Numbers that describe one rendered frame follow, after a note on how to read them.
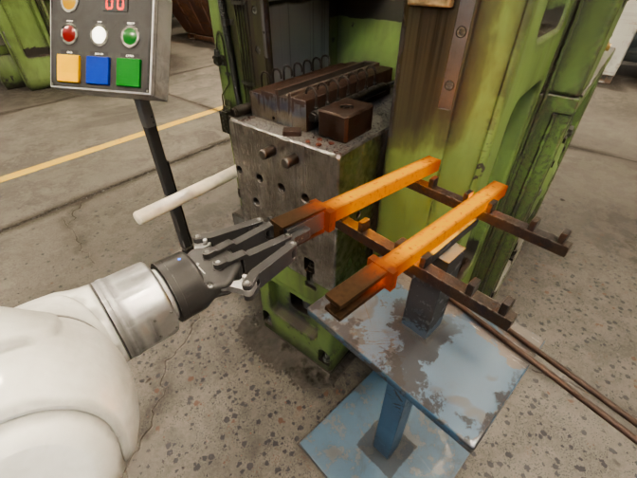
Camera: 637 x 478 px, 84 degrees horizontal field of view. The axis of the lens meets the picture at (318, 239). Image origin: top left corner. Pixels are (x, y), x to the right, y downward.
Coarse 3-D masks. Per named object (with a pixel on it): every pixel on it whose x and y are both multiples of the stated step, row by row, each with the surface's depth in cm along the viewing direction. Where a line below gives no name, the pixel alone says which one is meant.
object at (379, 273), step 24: (480, 192) 65; (504, 192) 67; (456, 216) 58; (408, 240) 54; (432, 240) 54; (384, 264) 48; (408, 264) 51; (336, 288) 45; (360, 288) 45; (336, 312) 45
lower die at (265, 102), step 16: (336, 64) 118; (352, 64) 109; (288, 80) 103; (304, 80) 96; (352, 80) 98; (368, 80) 102; (384, 80) 109; (256, 96) 94; (272, 96) 90; (288, 96) 87; (304, 96) 87; (320, 96) 88; (336, 96) 93; (256, 112) 97; (272, 112) 93; (288, 112) 89; (304, 112) 86; (304, 128) 89
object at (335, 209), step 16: (432, 160) 69; (384, 176) 63; (400, 176) 63; (416, 176) 66; (352, 192) 58; (368, 192) 58; (384, 192) 60; (304, 208) 51; (320, 208) 51; (336, 208) 53; (352, 208) 56; (272, 224) 48; (288, 224) 47
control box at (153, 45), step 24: (96, 0) 98; (120, 0) 96; (144, 0) 95; (168, 0) 100; (72, 24) 100; (96, 24) 99; (120, 24) 97; (144, 24) 96; (168, 24) 101; (72, 48) 101; (96, 48) 100; (120, 48) 98; (144, 48) 97; (168, 48) 103; (144, 72) 98; (168, 72) 104; (120, 96) 106; (144, 96) 101
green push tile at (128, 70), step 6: (120, 60) 98; (126, 60) 98; (132, 60) 97; (138, 60) 97; (120, 66) 98; (126, 66) 98; (132, 66) 98; (138, 66) 97; (120, 72) 98; (126, 72) 98; (132, 72) 98; (138, 72) 97; (120, 78) 99; (126, 78) 98; (132, 78) 98; (138, 78) 98; (120, 84) 99; (126, 84) 99; (132, 84) 98; (138, 84) 98
